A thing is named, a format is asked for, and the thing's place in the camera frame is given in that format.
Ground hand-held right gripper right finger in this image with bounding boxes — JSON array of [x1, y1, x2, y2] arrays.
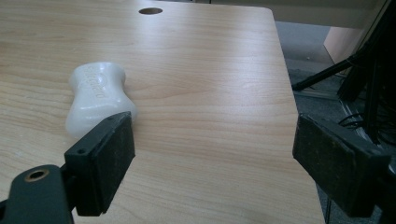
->
[[291, 113, 392, 218]]

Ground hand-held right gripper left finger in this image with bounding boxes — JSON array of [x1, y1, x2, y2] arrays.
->
[[64, 111, 136, 217]]

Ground white plastic bottle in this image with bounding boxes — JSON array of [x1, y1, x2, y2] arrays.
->
[[64, 61, 138, 140]]

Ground black tripod stand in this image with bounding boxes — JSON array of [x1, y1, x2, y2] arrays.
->
[[291, 0, 396, 144]]

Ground light wooden cabinet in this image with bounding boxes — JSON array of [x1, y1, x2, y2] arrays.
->
[[322, 25, 365, 65]]

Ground black cables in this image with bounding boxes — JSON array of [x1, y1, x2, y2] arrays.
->
[[337, 92, 396, 147]]

